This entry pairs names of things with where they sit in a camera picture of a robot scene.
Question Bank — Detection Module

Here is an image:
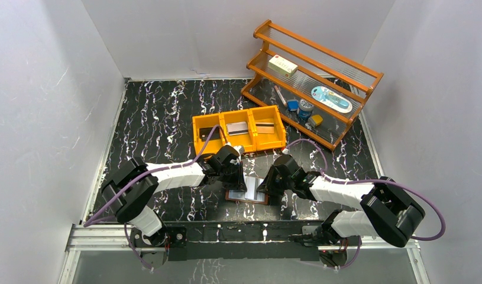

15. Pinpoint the brown leather card holder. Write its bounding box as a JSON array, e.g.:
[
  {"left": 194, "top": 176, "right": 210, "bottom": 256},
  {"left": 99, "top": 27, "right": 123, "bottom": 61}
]
[{"left": 225, "top": 176, "right": 269, "bottom": 205}]

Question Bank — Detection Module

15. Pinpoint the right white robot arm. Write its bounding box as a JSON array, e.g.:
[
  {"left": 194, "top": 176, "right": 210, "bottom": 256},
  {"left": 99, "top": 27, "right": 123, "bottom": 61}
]
[{"left": 257, "top": 154, "right": 425, "bottom": 247}]

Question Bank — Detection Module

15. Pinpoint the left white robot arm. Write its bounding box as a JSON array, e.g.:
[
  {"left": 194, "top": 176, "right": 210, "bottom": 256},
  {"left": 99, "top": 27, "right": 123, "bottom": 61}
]
[{"left": 101, "top": 145, "right": 245, "bottom": 238}]

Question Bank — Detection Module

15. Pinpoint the black card in bin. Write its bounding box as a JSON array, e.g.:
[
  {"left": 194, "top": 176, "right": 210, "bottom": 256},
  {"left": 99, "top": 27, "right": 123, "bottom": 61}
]
[{"left": 199, "top": 127, "right": 221, "bottom": 142}]

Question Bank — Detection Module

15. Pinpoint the orange three-compartment bin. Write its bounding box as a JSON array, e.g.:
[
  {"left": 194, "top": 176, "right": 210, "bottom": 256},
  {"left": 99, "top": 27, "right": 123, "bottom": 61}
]
[{"left": 192, "top": 105, "right": 286, "bottom": 154}]

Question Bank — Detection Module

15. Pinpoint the yellow grey sharpener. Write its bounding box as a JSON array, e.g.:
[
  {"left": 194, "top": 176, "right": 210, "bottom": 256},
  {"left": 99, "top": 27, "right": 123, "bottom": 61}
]
[{"left": 306, "top": 115, "right": 323, "bottom": 129}]

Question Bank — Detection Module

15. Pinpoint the blue round tin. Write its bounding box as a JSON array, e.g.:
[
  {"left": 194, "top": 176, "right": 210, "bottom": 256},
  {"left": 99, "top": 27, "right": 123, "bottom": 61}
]
[{"left": 297, "top": 99, "right": 315, "bottom": 121}]

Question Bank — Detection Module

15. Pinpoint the orange wooden shelf rack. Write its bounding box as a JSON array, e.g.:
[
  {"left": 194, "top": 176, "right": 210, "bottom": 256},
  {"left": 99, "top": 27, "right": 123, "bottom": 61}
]
[{"left": 241, "top": 20, "right": 384, "bottom": 150}]

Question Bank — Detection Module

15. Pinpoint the blue blister pack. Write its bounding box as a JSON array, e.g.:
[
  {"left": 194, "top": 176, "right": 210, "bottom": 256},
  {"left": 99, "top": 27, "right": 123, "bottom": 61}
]
[{"left": 311, "top": 86, "right": 352, "bottom": 114}]

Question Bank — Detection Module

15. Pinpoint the red white pen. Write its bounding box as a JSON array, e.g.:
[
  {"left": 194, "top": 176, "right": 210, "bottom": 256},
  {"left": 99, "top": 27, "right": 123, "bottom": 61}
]
[{"left": 274, "top": 85, "right": 287, "bottom": 107}]

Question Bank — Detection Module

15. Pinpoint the white cardboard box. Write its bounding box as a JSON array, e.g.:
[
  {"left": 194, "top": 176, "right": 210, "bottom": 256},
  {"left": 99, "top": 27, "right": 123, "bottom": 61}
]
[{"left": 268, "top": 54, "right": 298, "bottom": 78}]

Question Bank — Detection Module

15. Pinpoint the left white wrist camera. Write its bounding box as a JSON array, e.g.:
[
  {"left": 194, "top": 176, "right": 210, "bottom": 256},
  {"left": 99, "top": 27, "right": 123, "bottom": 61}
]
[{"left": 225, "top": 143, "right": 245, "bottom": 157}]

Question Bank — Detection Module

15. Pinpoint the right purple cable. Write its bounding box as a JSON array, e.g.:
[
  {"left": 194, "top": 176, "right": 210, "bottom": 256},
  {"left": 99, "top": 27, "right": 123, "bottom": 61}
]
[{"left": 282, "top": 138, "right": 447, "bottom": 271}]

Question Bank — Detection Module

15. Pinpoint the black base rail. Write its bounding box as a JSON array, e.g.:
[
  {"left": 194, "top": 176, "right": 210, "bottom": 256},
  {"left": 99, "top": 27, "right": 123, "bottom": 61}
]
[{"left": 129, "top": 220, "right": 358, "bottom": 265}]

